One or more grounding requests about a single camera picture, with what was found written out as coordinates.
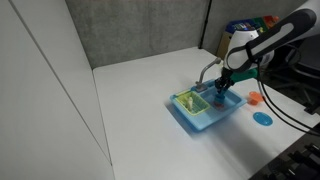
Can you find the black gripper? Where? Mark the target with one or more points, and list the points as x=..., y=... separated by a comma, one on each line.
x=224, y=82

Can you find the blue handleless cup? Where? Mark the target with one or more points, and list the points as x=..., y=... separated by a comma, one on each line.
x=219, y=98

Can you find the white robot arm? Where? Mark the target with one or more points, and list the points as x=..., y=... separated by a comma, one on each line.
x=247, y=49

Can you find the orange saucer plate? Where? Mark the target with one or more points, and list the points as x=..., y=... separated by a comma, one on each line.
x=255, y=98

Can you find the light blue toy sink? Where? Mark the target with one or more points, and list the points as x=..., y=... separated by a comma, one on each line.
x=232, y=102

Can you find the blue round plate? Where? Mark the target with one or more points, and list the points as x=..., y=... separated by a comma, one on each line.
x=262, y=118

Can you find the grey toy faucet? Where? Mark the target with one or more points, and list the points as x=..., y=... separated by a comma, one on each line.
x=200, y=85

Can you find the green dish rack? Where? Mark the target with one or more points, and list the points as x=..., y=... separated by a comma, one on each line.
x=192, y=103

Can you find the toy shelf with colourful toys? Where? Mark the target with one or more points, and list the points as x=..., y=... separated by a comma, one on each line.
x=259, y=24

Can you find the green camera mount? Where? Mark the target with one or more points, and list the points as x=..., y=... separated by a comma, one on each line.
x=238, y=77

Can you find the black camera stand equipment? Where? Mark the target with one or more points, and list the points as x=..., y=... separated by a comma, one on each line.
x=300, y=161

